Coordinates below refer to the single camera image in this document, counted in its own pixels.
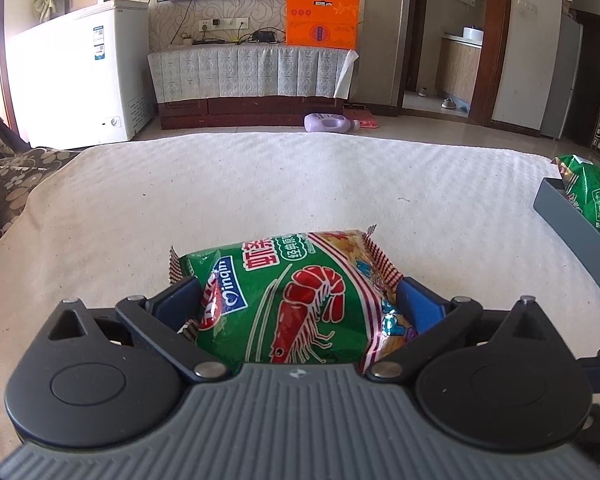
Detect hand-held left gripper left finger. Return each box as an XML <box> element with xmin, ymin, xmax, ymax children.
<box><xmin>47</xmin><ymin>276</ymin><xmax>231</xmax><ymax>382</ymax></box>

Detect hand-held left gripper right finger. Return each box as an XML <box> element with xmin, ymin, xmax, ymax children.
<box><xmin>366</xmin><ymin>277</ymin><xmax>553</xmax><ymax>378</ymax></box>

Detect green shrimp chip bag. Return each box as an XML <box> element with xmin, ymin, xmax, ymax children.
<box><xmin>552</xmin><ymin>154</ymin><xmax>600</xmax><ymax>246</ymax></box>
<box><xmin>169</xmin><ymin>225</ymin><xmax>406</xmax><ymax>373</ymax></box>

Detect grey cardboard box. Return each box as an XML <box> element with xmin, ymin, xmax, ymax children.
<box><xmin>532</xmin><ymin>177</ymin><xmax>600</xmax><ymax>286</ymax></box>

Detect red floor mat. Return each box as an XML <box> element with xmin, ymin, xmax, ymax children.
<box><xmin>342</xmin><ymin>105</ymin><xmax>379</xmax><ymax>129</ymax></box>

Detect brown dotted sofa cushion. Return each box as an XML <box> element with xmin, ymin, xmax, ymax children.
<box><xmin>0</xmin><ymin>145</ymin><xmax>81</xmax><ymax>261</ymax></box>

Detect dark wooden cabinet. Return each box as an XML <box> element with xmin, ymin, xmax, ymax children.
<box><xmin>157</xmin><ymin>92</ymin><xmax>351</xmax><ymax>131</ymax></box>

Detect purple detergent bottle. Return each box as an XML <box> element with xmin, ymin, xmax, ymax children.
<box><xmin>304</xmin><ymin>112</ymin><xmax>362</xmax><ymax>134</ymax></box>

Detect wooden kitchen cabinet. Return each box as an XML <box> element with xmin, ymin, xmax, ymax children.
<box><xmin>436</xmin><ymin>35</ymin><xmax>483</xmax><ymax>106</ymax></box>

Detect white patterned cabinet cloth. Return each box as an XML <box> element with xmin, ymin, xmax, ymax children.
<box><xmin>146</xmin><ymin>42</ymin><xmax>358</xmax><ymax>103</ymax></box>

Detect white chest freezer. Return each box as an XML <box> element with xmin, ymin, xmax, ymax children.
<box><xmin>5</xmin><ymin>0</ymin><xmax>156</xmax><ymax>151</ymax></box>

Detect silver refrigerator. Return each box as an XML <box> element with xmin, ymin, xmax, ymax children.
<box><xmin>539</xmin><ymin>12</ymin><xmax>585</xmax><ymax>141</ymax></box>

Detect orange cardboard box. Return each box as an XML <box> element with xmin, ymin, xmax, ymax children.
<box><xmin>285</xmin><ymin>0</ymin><xmax>362</xmax><ymax>52</ymax></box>

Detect brown wooden door frame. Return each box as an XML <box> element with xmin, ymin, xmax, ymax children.
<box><xmin>472</xmin><ymin>0</ymin><xmax>513</xmax><ymax>126</ymax></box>

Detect white wall sockets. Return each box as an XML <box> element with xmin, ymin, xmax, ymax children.
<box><xmin>198</xmin><ymin>16</ymin><xmax>249</xmax><ymax>31</ymax></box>

